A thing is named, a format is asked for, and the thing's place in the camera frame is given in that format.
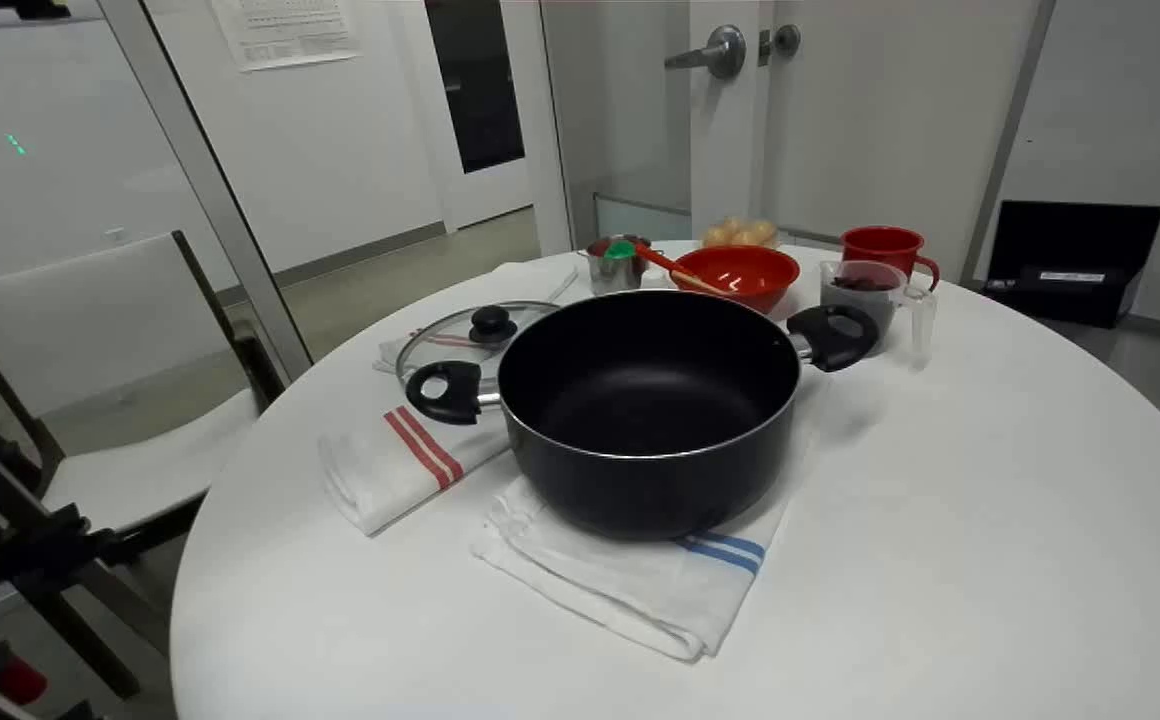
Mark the glass lid black knob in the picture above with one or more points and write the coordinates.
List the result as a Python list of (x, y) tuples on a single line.
[(490, 325)]

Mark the black cooking pot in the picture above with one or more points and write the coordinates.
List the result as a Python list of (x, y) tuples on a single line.
[(644, 403)]

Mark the metal can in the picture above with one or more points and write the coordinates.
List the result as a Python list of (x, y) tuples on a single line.
[(613, 273)]

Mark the orange round toy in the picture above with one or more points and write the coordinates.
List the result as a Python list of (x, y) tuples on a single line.
[(598, 245)]

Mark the green round toy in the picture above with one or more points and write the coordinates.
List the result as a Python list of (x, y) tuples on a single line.
[(620, 248)]

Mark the orange plastic spoon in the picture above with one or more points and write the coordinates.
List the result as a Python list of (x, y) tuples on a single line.
[(666, 266)]

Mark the red plastic bowl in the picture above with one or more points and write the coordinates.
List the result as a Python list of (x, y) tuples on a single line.
[(747, 273)]

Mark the pale bread roll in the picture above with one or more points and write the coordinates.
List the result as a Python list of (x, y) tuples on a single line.
[(759, 235), (720, 235)]

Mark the white towel blue stripes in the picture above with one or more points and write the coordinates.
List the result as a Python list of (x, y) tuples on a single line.
[(634, 586)]

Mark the white door dark window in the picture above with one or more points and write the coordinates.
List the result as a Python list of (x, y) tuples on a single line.
[(420, 133)]

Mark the clear cup dark contents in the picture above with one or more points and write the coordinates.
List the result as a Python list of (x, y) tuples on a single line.
[(863, 289)]

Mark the red mug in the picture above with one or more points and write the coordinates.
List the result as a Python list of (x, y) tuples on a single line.
[(881, 245)]

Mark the silver door deadbolt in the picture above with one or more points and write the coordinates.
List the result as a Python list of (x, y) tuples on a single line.
[(781, 41)]

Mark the open black case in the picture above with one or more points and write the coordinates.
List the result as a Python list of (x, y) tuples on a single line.
[(1075, 245)]

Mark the white paper wall notice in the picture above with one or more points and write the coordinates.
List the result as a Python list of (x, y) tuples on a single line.
[(282, 28)]

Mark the white chair dark frame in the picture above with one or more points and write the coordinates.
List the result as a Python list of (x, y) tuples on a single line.
[(86, 321)]

